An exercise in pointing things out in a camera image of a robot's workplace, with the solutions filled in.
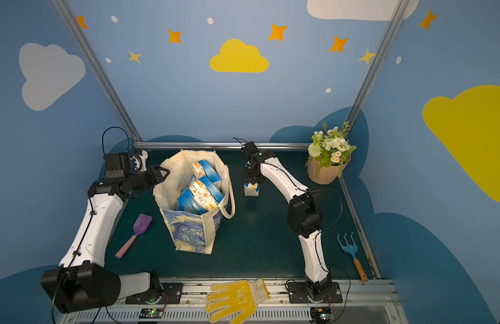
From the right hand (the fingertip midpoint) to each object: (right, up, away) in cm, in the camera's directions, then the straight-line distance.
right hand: (253, 178), depth 94 cm
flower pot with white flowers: (+32, +11, -9) cm, 35 cm away
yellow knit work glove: (-5, -44, -20) cm, 48 cm away
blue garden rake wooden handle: (+43, -31, -8) cm, 54 cm away
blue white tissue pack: (-19, +2, -13) cm, 24 cm away
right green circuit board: (+25, -49, -23) cm, 59 cm away
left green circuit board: (-37, -48, -23) cm, 64 cm away
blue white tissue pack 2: (-21, -7, -21) cm, 30 cm away
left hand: (-33, +3, -16) cm, 37 cm away
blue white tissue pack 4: (-1, -5, -6) cm, 8 cm away
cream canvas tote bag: (-25, -16, -23) cm, 38 cm away
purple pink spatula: (-52, -22, -3) cm, 56 cm away
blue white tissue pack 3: (-21, -7, -20) cm, 30 cm away
